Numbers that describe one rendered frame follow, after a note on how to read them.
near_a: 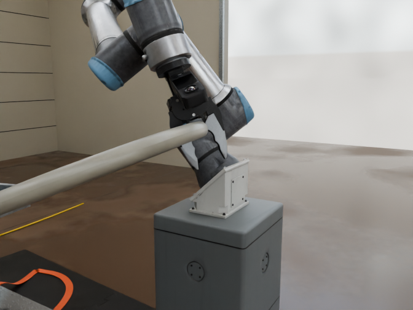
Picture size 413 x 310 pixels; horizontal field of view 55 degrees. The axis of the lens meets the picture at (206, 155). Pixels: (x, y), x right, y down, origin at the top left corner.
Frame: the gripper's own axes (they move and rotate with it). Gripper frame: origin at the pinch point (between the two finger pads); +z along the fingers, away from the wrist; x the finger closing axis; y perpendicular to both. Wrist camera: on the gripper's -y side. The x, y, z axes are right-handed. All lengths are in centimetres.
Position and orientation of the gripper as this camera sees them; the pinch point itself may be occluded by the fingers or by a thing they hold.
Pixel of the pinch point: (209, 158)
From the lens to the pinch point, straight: 78.1
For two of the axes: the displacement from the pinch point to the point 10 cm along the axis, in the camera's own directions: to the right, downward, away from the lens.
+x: -9.2, 3.7, -1.3
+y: -1.4, 0.1, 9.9
